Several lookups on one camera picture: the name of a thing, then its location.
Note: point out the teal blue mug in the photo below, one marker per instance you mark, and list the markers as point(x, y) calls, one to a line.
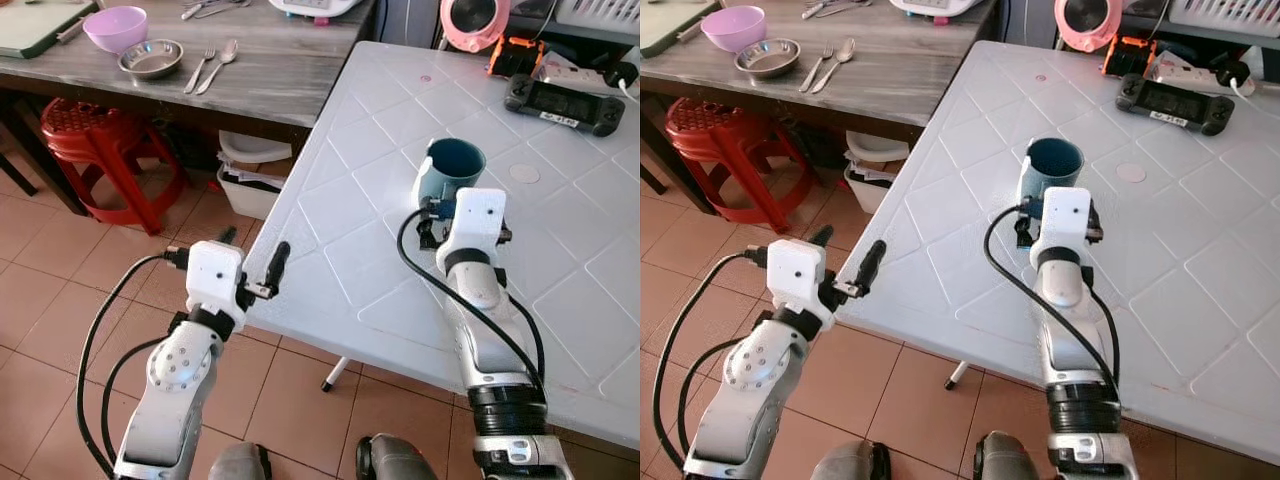
point(455, 160)
point(1055, 158)

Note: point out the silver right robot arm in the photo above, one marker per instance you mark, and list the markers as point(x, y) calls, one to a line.
point(1065, 330)
point(490, 330)

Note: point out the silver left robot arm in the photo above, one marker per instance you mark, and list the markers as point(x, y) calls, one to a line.
point(755, 365)
point(180, 370)

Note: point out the white plastic bin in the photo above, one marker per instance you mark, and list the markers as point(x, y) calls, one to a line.
point(868, 190)
point(245, 195)

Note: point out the round white table plug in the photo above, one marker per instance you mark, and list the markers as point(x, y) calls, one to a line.
point(524, 173)
point(1131, 173)

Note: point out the white table leg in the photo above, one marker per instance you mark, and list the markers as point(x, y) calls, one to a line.
point(335, 374)
point(957, 376)

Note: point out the red plastic stool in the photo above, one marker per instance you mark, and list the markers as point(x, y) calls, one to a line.
point(710, 125)
point(85, 125)

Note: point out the steel fork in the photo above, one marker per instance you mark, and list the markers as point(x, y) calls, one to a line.
point(200, 72)
point(815, 72)

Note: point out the grey left robot leg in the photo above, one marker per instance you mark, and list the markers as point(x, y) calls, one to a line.
point(240, 462)
point(850, 462)

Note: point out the grey robot leg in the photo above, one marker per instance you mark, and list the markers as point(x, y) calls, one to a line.
point(1012, 458)
point(240, 462)
point(398, 460)
point(850, 462)

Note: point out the black handheld controller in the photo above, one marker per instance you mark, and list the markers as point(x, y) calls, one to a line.
point(560, 103)
point(1175, 103)

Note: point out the small steel bowl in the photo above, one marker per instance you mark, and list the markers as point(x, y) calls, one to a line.
point(150, 60)
point(768, 60)

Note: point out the steel spoon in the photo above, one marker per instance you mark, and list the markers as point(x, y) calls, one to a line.
point(228, 50)
point(846, 48)

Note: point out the pink round appliance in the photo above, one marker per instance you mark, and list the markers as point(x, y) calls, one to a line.
point(475, 42)
point(1088, 42)

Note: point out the orange and black device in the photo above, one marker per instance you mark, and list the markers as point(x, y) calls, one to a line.
point(1130, 55)
point(515, 55)

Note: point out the white power strip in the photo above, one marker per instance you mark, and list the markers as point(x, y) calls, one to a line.
point(575, 72)
point(1185, 70)

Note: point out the grey right robot leg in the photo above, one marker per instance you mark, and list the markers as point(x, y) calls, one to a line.
point(1012, 458)
point(398, 460)

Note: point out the steel cutlery piece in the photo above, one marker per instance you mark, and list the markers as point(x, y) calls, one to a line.
point(848, 6)
point(197, 10)
point(228, 8)
point(815, 10)

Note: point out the pink plastic bowl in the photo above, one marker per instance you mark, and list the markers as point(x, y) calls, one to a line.
point(115, 28)
point(733, 27)

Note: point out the white kitchen appliance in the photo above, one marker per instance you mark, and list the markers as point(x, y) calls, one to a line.
point(315, 8)
point(935, 7)

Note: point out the black power plug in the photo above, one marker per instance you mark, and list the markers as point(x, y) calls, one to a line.
point(622, 75)
point(1230, 72)

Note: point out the green cutting board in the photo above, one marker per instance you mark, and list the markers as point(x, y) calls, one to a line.
point(665, 20)
point(35, 25)

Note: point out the white plastic basket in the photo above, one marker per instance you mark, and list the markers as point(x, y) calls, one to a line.
point(600, 12)
point(1220, 12)

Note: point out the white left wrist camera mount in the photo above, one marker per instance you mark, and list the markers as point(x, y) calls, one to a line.
point(213, 275)
point(795, 275)

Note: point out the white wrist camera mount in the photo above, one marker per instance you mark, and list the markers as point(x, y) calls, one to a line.
point(213, 275)
point(472, 220)
point(795, 275)
point(1062, 215)

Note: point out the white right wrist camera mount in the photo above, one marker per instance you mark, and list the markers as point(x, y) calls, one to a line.
point(472, 220)
point(1062, 215)

